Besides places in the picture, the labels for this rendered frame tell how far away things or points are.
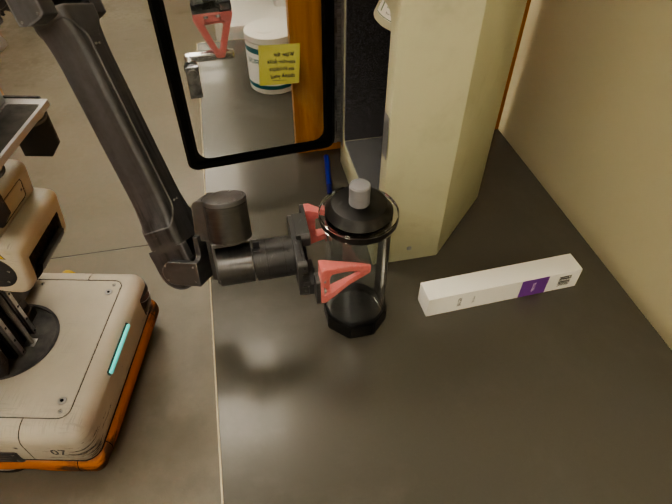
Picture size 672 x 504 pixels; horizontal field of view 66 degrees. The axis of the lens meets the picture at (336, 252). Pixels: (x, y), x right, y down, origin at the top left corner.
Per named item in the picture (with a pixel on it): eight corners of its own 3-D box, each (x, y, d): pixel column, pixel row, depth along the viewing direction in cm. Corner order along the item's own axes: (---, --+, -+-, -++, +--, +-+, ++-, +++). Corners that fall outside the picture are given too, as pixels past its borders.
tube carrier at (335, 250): (378, 279, 89) (386, 180, 74) (395, 330, 82) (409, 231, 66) (316, 289, 88) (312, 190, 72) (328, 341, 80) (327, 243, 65)
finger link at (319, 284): (362, 226, 72) (295, 235, 71) (376, 262, 67) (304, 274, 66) (361, 259, 77) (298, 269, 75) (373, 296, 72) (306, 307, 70)
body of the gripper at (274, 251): (299, 212, 74) (247, 219, 73) (311, 262, 67) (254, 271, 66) (301, 244, 79) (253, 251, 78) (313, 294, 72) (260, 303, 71)
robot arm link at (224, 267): (215, 276, 75) (214, 295, 70) (206, 232, 72) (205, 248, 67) (262, 269, 76) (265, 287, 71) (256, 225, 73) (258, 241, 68)
